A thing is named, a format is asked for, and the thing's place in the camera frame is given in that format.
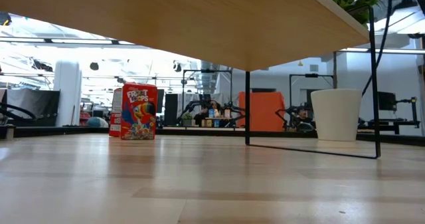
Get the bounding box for red Froot Loops cereal box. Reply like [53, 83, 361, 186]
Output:
[108, 87, 124, 138]
[120, 82, 159, 141]

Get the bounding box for person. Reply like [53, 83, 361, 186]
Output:
[198, 100, 222, 128]

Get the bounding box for small potted plant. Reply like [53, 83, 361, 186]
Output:
[181, 111, 195, 128]

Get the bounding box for black cabinet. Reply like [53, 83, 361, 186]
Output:
[164, 93, 179, 126]

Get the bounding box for orange panel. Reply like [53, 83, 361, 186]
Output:
[237, 90, 287, 133]

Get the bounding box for white plant pot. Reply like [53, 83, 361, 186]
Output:
[310, 88, 363, 142]

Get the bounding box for red cart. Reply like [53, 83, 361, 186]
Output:
[78, 100, 92, 127]

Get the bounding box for white column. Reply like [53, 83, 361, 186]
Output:
[54, 60, 83, 128]

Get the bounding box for black panel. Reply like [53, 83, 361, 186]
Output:
[6, 88, 61, 128]

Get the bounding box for black monitor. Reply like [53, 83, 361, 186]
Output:
[377, 91, 398, 112]

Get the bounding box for black aluminium table frame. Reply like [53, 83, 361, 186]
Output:
[0, 124, 425, 148]

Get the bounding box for black gantry frame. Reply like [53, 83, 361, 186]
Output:
[288, 72, 337, 118]
[181, 68, 233, 118]

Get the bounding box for wooden shelf with black frame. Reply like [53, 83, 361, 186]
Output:
[0, 0, 382, 160]

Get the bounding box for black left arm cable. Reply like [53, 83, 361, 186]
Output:
[0, 102, 37, 120]

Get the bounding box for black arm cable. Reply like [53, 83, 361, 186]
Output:
[361, 0, 395, 97]
[0, 102, 37, 120]

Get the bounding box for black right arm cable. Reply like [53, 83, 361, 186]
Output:
[361, 0, 395, 97]

